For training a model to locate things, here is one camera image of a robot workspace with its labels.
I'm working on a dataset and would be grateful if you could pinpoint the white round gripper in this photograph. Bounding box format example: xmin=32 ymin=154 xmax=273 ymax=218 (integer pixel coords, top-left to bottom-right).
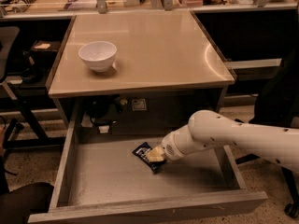
xmin=146 ymin=131 xmax=186 ymax=162

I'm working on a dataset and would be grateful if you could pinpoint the blue rxbar snack bar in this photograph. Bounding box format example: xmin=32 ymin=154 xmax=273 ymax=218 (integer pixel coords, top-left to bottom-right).
xmin=132 ymin=142 xmax=166 ymax=174

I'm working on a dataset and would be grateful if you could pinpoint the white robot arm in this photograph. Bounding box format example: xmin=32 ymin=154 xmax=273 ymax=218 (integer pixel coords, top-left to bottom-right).
xmin=146 ymin=110 xmax=299 ymax=173

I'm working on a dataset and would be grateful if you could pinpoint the open grey wooden drawer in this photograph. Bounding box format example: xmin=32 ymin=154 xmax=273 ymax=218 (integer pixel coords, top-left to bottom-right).
xmin=27 ymin=101 xmax=269 ymax=224

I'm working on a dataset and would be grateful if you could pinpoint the beige top counter cabinet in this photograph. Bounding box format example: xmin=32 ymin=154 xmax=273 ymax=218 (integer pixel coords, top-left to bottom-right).
xmin=48 ymin=10 xmax=235 ymax=123

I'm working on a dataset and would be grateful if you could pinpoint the white ceramic bowl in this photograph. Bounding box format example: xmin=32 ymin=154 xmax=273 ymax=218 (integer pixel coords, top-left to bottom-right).
xmin=78 ymin=41 xmax=118 ymax=72

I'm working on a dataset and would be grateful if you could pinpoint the black office chair right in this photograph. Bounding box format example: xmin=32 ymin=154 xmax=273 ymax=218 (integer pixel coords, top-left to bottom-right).
xmin=235 ymin=119 xmax=299 ymax=219

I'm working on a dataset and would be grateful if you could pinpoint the dark round object bottom left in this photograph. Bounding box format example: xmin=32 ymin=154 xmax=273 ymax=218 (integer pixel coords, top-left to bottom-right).
xmin=0 ymin=182 xmax=53 ymax=224

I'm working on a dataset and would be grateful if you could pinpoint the black box with label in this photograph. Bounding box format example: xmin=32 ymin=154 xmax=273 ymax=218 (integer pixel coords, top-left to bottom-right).
xmin=30 ymin=40 xmax=61 ymax=67

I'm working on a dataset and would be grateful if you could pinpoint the grey office chair left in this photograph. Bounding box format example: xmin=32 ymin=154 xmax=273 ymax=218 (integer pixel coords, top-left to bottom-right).
xmin=0 ymin=26 xmax=20 ymax=108

